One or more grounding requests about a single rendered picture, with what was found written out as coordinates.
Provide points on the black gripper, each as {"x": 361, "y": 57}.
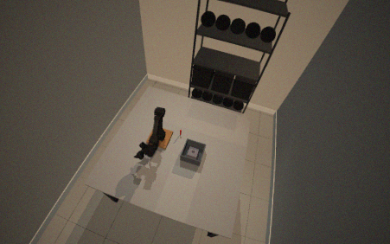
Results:
{"x": 140, "y": 154}

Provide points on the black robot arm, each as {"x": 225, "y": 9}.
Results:
{"x": 158, "y": 133}

